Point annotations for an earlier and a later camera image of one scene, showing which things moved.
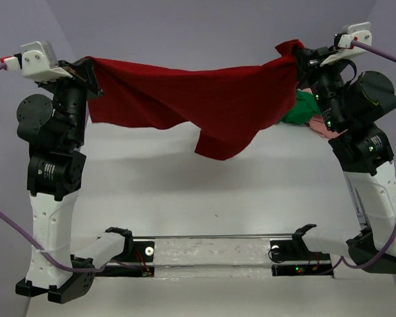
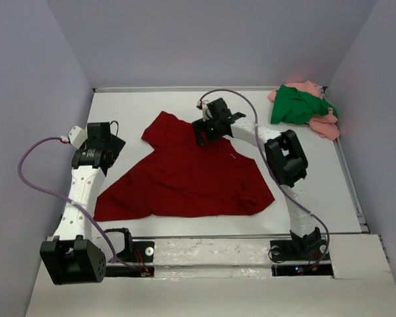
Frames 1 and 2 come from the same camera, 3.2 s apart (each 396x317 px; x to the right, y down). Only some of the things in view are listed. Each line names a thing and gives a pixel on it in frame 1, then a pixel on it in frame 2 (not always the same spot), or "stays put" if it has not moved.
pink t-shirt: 318,124 stays put
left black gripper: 84,78 to 117,145
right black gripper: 305,61 to 202,125
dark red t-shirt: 228,106 to 169,176
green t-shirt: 304,109 stays put
